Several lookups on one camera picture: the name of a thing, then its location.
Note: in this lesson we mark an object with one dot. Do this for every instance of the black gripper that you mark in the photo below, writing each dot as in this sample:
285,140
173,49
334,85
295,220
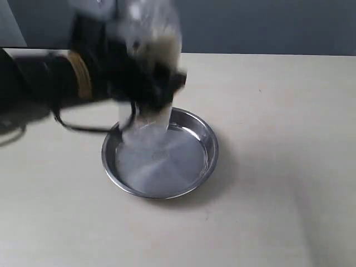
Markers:
116,73

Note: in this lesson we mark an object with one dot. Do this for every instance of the clear plastic shaker bottle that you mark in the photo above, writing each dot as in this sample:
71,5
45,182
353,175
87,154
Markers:
153,36

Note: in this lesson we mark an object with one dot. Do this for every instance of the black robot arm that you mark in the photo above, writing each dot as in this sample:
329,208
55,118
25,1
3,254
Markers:
35,86

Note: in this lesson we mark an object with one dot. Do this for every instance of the round stainless steel plate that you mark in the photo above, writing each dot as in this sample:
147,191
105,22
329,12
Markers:
185,160

